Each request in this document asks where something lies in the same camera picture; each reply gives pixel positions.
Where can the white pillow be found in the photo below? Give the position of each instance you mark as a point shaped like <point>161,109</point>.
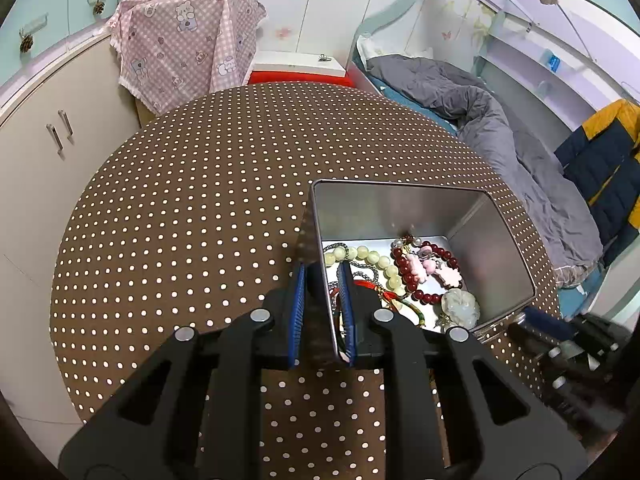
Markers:
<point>390,47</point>

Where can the small blue box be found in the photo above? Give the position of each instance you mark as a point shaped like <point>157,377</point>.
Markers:
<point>551,60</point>

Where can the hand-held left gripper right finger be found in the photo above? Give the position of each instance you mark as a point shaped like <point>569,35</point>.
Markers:
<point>347,320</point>

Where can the white flat box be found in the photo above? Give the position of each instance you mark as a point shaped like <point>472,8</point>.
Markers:
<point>295,62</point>

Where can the pinecone drawer knob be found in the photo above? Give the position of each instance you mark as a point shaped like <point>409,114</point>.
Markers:
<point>25,43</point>
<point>98,7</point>

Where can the teal bed sheet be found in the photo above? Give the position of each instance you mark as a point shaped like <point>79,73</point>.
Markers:
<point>430,110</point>

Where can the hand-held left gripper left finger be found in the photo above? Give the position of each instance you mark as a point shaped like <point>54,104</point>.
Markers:
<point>295,320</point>

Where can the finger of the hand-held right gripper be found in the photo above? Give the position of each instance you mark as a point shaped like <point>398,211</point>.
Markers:
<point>530,340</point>
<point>547,321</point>

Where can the white wardrobe with butterfly stickers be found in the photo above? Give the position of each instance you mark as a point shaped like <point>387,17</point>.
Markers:
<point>340,5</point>

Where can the teal bed frame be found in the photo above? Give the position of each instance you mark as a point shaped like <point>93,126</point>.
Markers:
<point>395,15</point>

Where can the grey duvet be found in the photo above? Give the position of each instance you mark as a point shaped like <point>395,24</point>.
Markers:
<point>500,125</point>

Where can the lavender wall shelf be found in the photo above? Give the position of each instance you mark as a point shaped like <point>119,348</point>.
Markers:
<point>540,80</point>

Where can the pink checked cloth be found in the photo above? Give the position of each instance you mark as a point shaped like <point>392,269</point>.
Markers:
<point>185,45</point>

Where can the silver metal tin box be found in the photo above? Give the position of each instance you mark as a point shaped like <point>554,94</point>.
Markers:
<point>390,210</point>

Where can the beige cabinet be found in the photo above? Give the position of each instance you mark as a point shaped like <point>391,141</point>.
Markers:
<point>45,200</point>

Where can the navy and yellow jacket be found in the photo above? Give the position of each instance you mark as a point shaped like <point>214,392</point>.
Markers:
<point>600,170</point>

